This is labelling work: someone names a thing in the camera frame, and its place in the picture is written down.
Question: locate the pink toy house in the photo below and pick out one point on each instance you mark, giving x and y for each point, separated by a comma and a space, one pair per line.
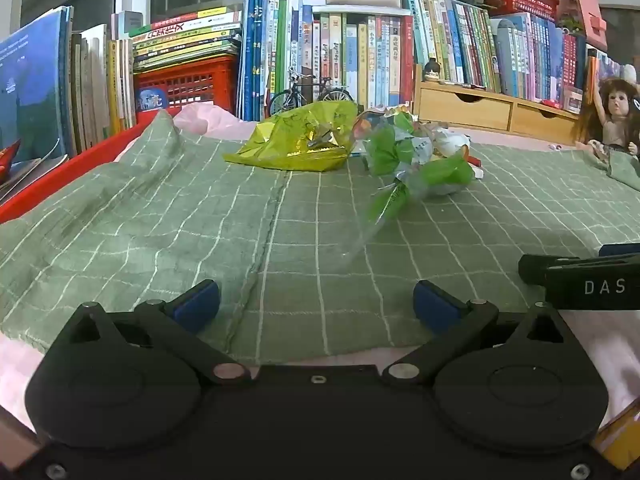
582, 7

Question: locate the large blue book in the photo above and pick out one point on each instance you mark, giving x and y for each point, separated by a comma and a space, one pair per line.
30, 90

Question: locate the pile of thin booklets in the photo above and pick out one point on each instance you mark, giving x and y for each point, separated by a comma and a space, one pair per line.
35, 175

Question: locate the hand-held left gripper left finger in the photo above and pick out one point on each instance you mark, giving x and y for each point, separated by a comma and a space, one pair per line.
197, 305

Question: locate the yellow-green plastic bag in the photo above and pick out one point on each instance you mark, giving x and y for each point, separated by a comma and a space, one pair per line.
290, 145

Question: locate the row of colourful upright books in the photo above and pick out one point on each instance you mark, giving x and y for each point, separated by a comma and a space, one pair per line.
350, 55

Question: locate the green transparent plastic wrapper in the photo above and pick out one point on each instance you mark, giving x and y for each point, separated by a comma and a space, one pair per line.
430, 175

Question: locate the black model bicycle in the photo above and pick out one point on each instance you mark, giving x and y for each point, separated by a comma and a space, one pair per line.
300, 97

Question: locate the green checked cloth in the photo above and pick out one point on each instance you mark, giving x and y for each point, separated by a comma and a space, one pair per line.
175, 240

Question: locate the colourful printed packet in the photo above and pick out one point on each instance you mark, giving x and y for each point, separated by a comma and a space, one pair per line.
382, 112

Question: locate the row of green-white spined books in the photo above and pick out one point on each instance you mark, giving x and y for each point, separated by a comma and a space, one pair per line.
450, 35

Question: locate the stack of flat books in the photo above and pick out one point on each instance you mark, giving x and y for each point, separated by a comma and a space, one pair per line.
185, 35

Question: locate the wooden desk organizer with drawers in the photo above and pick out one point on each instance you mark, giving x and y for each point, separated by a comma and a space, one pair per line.
465, 105

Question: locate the brown-haired doll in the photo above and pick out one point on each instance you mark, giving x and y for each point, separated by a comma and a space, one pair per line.
612, 110

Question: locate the small red toy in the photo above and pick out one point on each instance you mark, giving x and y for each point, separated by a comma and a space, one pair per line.
551, 104

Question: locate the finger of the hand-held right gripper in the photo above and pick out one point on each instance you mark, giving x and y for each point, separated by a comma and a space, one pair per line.
535, 267
620, 251

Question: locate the row of blue-pink spined books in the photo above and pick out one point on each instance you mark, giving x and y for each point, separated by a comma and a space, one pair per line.
540, 55

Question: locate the white rabbit plush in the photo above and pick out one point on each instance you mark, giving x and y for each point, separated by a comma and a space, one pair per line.
630, 73

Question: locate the red folded paper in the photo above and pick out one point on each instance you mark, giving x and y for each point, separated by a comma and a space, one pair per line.
9, 160

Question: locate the row of beige upright books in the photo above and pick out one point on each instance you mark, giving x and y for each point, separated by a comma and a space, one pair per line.
100, 90

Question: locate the small black-haired figurine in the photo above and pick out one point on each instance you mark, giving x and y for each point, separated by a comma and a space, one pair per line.
432, 71

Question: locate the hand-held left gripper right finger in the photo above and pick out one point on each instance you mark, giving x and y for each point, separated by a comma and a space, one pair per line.
435, 305

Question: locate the row of thin leaning books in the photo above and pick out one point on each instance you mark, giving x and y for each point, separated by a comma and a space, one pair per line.
600, 77

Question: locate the red plastic tray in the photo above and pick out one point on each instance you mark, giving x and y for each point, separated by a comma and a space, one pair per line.
75, 170

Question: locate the red plastic crate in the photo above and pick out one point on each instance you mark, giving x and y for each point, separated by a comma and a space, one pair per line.
185, 85

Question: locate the pink table mat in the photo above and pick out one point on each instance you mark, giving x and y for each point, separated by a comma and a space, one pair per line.
210, 120

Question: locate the row of tall blue books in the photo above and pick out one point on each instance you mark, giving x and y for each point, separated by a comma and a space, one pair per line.
256, 55

